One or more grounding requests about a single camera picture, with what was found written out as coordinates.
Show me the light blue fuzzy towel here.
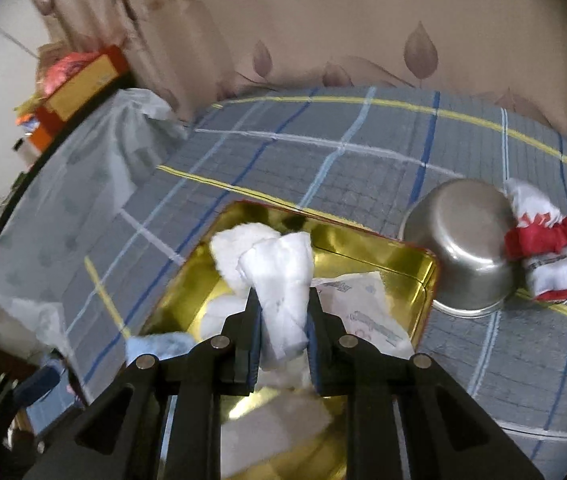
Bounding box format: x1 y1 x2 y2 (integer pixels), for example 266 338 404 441
125 333 195 365

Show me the printed white tissue pack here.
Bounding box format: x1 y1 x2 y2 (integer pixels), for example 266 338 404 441
312 271 415 360

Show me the white fluffy plush cloth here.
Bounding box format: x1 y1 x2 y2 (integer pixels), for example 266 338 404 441
200 223 281 340

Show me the small white cloth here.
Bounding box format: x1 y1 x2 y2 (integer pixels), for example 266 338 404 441
238 232 314 370

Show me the white foam block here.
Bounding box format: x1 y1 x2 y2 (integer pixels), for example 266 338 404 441
220 392 333 479

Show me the gold metal tray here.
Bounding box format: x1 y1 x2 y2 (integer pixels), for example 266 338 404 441
143 200 439 479

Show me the stainless steel bowl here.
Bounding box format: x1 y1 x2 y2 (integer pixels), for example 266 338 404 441
398 179 515 318

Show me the red white printed cloth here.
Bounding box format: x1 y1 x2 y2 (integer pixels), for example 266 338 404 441
504 178 567 302

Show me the translucent plastic cover sheet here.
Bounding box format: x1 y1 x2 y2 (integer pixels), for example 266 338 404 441
0 88 187 360

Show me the grey plaid bed sheet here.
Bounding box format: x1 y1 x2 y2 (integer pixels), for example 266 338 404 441
62 87 567 398

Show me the red yellow cardboard box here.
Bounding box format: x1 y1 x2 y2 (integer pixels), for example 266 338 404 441
14 44 130 154

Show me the beige leaf pattern curtain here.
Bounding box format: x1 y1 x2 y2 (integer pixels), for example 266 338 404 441
32 0 567 136

